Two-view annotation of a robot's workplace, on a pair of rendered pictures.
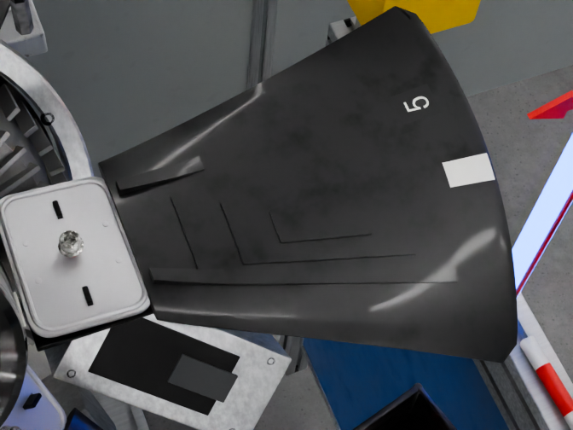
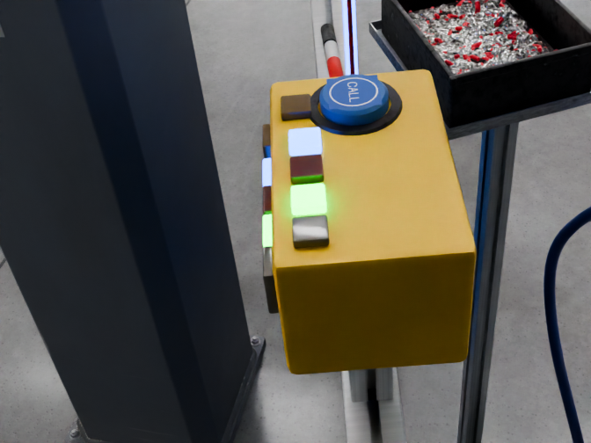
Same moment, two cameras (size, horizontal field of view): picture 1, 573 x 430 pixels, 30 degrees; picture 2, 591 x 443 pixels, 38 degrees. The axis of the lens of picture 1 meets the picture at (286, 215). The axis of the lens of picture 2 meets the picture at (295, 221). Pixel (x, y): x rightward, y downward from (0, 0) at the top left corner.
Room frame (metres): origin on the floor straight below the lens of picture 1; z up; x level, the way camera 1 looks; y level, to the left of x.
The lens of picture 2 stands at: (1.03, 0.10, 1.37)
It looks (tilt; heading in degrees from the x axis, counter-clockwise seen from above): 44 degrees down; 212
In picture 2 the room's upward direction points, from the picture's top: 7 degrees counter-clockwise
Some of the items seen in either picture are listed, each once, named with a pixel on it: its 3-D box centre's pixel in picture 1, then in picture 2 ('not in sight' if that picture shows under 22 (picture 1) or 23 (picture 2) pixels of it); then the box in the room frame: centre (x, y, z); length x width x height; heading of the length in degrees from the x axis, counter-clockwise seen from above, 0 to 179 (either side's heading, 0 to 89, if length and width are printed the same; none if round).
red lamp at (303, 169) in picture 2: not in sight; (306, 169); (0.72, -0.08, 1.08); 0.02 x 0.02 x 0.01; 29
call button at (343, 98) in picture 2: not in sight; (353, 101); (0.66, -0.08, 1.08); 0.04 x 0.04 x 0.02
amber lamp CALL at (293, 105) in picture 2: not in sight; (295, 106); (0.67, -0.11, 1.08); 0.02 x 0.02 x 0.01; 29
